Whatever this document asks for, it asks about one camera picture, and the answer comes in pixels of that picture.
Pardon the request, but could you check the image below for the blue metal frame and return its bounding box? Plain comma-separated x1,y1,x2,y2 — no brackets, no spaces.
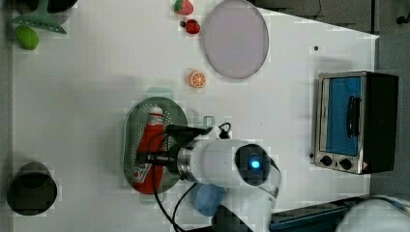
270,197,365,232

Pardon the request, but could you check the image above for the green lime toy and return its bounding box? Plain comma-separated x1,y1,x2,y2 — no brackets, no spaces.
15,25,40,50

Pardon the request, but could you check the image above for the silver toaster oven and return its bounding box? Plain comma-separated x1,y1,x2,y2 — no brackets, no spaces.
313,71,398,175

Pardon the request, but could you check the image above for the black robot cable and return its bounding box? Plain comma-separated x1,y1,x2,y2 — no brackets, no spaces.
146,122,232,232

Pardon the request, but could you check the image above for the green slotted spatula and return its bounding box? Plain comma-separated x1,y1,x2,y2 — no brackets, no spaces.
10,0,67,35

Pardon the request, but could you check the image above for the blue cup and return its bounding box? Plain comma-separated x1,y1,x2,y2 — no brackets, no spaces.
190,184,225,217

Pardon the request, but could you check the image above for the red ketchup bottle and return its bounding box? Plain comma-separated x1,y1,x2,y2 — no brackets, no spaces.
132,106,164,194

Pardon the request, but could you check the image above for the green mug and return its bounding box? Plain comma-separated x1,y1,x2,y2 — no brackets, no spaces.
203,115,216,127

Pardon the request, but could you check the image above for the light red strawberry toy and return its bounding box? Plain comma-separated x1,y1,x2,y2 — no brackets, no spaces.
173,0,194,15

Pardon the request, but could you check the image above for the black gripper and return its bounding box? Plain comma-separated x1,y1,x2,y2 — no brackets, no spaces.
148,125,212,175

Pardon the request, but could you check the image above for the green oval strainer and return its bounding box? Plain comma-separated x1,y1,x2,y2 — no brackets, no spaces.
122,87,188,204

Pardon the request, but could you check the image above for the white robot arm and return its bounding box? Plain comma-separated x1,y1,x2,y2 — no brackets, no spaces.
135,125,409,232

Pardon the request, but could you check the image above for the grey round plate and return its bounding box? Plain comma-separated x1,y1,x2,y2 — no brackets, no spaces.
202,0,269,78

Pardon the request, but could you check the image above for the orange slice toy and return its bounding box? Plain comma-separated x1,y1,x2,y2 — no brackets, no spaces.
188,71,207,88

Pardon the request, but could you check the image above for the black cup lower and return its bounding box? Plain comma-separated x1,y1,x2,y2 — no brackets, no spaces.
7,161,58,216

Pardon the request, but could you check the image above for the dark red strawberry toy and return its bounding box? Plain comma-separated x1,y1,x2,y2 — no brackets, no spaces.
185,19,200,35

